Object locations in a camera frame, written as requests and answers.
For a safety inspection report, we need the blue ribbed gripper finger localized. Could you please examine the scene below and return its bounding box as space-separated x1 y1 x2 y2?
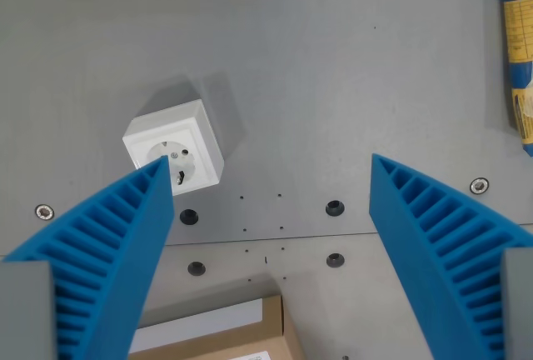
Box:
0 154 175 360
368 152 533 360

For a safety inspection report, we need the brown cardboard box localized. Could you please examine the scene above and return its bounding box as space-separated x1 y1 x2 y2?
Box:
127 294 307 360

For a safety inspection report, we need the blue package yellow label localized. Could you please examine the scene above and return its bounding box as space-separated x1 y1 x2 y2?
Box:
499 0 533 158

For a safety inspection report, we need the white wall socket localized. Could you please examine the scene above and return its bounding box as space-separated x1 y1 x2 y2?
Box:
122 99 225 197

